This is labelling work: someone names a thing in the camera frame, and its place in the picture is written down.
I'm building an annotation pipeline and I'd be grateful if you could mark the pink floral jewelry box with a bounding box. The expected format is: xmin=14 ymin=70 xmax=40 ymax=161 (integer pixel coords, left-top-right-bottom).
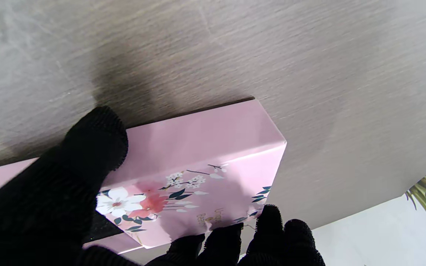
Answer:
xmin=0 ymin=99 xmax=287 ymax=255

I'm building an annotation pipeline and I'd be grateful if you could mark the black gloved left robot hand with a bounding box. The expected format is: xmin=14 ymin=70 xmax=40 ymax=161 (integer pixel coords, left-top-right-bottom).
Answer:
xmin=0 ymin=106 xmax=325 ymax=266

